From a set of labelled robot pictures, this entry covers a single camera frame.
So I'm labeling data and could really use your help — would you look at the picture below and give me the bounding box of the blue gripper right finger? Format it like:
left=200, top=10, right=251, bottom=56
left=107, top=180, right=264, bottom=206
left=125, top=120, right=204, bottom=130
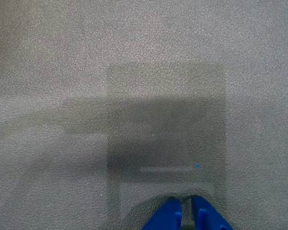
left=191, top=195, right=235, bottom=230

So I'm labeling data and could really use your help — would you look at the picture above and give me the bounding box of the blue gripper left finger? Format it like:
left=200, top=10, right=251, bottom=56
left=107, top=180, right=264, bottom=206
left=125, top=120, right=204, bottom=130
left=141, top=196, right=183, bottom=230

